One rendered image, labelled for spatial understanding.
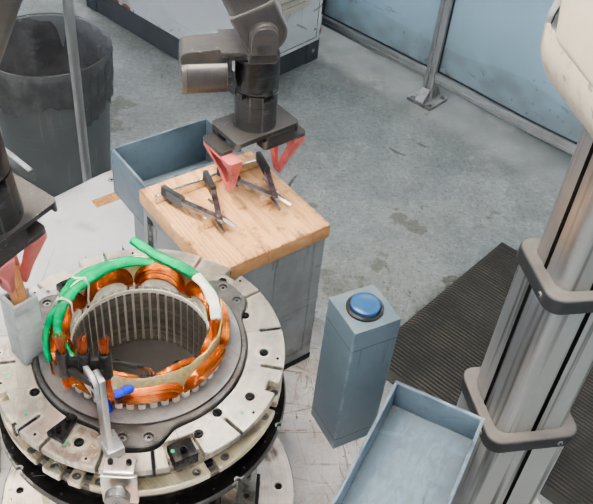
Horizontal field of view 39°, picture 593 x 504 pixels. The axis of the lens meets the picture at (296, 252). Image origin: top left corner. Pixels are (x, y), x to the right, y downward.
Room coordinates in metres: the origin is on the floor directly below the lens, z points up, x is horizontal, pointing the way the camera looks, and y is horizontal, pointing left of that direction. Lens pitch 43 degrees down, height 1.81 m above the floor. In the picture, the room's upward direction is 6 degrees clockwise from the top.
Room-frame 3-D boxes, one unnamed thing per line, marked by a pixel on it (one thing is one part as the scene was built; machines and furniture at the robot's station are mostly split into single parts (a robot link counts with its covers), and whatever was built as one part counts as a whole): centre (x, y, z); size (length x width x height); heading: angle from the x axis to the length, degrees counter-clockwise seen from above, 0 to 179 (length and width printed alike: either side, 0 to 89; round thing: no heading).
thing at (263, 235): (0.89, 0.09, 1.05); 0.20 x 0.19 x 0.02; 40
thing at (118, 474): (0.44, 0.15, 1.07); 0.04 x 0.02 x 0.05; 94
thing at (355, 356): (0.75, -0.10, 0.91); 0.07 x 0.07 x 0.25; 31
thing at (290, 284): (0.89, 0.09, 0.91); 0.19 x 0.19 x 0.26; 40
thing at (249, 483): (0.60, 0.04, 0.85); 0.06 x 0.04 x 0.05; 2
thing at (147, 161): (1.01, 0.19, 0.92); 0.17 x 0.11 x 0.28; 130
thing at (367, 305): (0.75, -0.10, 1.04); 0.04 x 0.04 x 0.01
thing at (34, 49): (2.13, 0.79, 0.39); 0.39 x 0.39 x 0.35
